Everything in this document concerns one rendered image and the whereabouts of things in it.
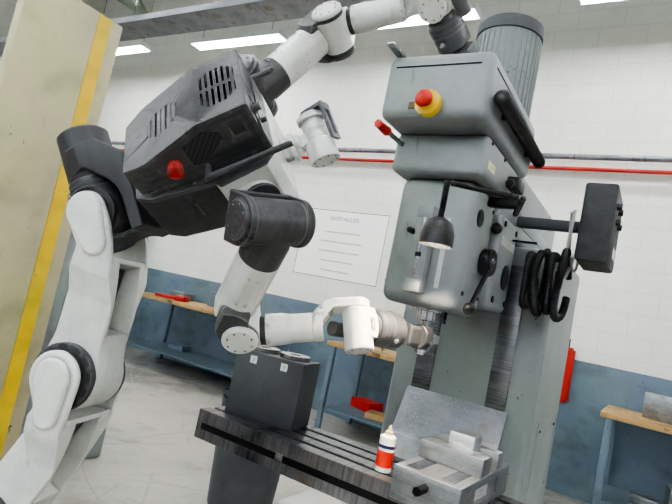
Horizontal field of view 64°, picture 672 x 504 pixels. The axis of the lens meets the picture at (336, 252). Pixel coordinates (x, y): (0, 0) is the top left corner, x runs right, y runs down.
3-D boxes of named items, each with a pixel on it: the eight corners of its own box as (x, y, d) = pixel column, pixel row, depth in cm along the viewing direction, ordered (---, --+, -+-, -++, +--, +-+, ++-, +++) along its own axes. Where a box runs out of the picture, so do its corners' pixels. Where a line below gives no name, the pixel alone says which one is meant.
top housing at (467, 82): (484, 117, 115) (497, 45, 116) (376, 117, 128) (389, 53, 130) (528, 181, 155) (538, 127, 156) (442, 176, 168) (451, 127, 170)
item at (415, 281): (418, 292, 125) (434, 205, 127) (402, 289, 127) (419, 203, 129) (424, 294, 128) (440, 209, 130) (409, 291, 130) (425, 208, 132)
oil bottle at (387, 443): (386, 475, 127) (395, 428, 128) (371, 469, 129) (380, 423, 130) (393, 472, 130) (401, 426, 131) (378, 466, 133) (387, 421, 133)
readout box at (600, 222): (611, 263, 135) (624, 183, 137) (573, 258, 140) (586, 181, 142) (616, 275, 152) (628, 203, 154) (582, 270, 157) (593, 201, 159)
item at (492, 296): (488, 309, 139) (505, 212, 141) (402, 293, 152) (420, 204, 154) (505, 315, 155) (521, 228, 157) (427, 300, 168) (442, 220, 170)
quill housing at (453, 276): (455, 313, 123) (480, 179, 126) (376, 298, 134) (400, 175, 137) (478, 319, 139) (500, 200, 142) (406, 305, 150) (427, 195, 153)
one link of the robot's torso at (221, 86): (91, 194, 95) (275, 115, 91) (103, 89, 116) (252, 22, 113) (180, 282, 117) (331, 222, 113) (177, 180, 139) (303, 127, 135)
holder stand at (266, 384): (290, 432, 148) (305, 360, 149) (223, 410, 156) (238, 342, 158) (308, 425, 159) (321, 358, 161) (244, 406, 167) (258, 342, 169)
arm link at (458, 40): (438, 85, 143) (418, 46, 137) (454, 64, 147) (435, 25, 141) (478, 77, 134) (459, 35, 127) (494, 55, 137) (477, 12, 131)
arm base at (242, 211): (235, 265, 97) (254, 211, 92) (209, 226, 105) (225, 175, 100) (302, 265, 106) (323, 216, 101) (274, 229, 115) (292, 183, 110)
